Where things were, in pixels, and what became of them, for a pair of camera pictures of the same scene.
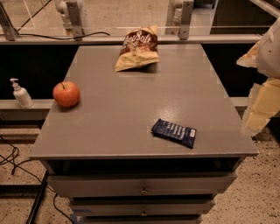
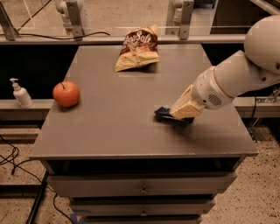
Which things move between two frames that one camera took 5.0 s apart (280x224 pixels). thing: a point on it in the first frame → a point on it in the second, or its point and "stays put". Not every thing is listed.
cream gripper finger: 264,105 → 185,108
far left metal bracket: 10,31 stays put
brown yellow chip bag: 140,49 stays put
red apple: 66,94 stays put
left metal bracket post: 74,18 stays put
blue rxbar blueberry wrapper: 170,131 → 164,114
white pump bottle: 21,94 stays put
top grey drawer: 192,185 stays put
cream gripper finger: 249,59 → 186,97
